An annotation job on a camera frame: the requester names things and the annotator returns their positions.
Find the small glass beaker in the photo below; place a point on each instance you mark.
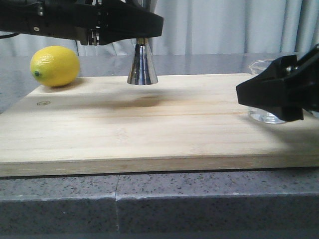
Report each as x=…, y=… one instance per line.
x=260, y=115

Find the yellow lemon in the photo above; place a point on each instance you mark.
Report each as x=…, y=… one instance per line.
x=55, y=66

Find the steel hourglass jigger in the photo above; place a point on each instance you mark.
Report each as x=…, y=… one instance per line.
x=142, y=71

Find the grey curtain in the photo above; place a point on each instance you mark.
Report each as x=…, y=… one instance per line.
x=193, y=27

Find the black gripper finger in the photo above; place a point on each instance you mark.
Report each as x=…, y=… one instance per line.
x=127, y=19

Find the wooden cutting board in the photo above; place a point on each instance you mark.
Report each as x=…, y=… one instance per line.
x=185, y=122

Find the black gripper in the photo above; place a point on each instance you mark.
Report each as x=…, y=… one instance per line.
x=65, y=19
x=268, y=92

